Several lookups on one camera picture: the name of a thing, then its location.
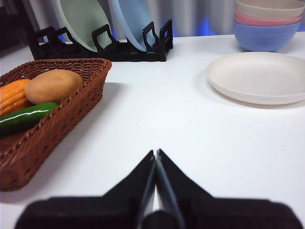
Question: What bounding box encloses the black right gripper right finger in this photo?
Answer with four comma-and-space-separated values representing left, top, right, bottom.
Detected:
156, 149, 301, 229

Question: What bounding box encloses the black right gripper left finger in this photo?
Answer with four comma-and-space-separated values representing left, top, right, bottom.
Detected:
14, 150, 156, 229

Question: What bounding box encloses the brown wicker basket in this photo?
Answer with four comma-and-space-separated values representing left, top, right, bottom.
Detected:
0, 58, 112, 193

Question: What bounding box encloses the green cucumber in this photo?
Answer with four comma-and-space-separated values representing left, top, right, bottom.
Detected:
0, 102, 60, 136

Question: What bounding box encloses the brown potato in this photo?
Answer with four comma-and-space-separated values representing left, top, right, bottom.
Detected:
24, 69, 84, 105

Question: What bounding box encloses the yellow corn cob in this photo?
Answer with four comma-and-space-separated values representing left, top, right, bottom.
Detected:
0, 79, 31, 116

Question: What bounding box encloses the cream white plate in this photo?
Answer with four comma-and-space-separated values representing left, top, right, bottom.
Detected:
206, 52, 305, 105

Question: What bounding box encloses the black dish rack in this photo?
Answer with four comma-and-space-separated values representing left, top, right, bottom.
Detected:
29, 19, 173, 62

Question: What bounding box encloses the blue bowl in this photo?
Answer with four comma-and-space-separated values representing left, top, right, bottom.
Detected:
233, 21, 300, 52

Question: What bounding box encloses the pale green plate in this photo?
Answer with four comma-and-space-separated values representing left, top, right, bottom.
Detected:
58, 0, 112, 52

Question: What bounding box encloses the pink bowl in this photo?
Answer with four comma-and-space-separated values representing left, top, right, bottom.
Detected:
234, 10, 303, 27

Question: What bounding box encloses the light blue plate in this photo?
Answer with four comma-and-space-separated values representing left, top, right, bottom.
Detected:
107, 0, 155, 52

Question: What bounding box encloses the grey pleated curtain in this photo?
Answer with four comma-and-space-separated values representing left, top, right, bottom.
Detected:
23, 0, 239, 41

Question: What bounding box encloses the beige bowl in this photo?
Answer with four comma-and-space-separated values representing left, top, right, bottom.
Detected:
235, 0, 305, 20

